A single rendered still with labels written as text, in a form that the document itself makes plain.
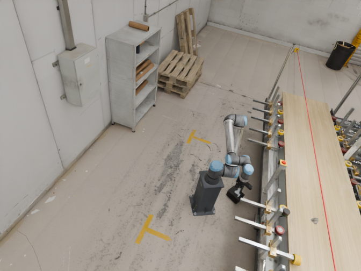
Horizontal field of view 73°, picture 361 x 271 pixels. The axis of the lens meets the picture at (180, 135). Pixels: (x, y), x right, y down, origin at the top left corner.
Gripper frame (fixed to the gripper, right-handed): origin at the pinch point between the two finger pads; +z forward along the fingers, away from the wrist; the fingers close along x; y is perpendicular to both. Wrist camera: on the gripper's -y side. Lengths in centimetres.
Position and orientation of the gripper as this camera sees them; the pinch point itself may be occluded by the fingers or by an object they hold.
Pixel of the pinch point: (239, 191)
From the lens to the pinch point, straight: 258.4
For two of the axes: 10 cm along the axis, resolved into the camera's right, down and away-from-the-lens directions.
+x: -3.5, 6.1, -7.2
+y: -9.3, -3.3, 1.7
